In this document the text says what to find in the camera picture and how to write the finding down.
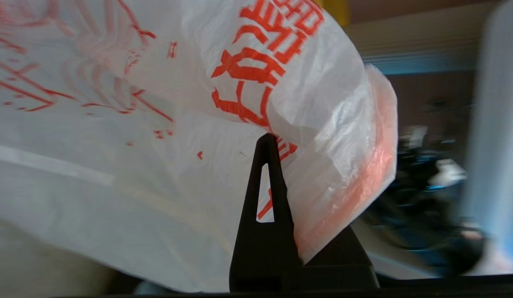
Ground yellow plastic bag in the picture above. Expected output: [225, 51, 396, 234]
[318, 0, 350, 26]

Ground white red-print plastic bag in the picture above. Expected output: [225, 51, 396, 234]
[0, 0, 398, 293]

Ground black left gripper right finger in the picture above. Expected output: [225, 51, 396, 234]
[281, 226, 380, 293]

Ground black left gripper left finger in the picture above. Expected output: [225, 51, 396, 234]
[229, 133, 301, 293]

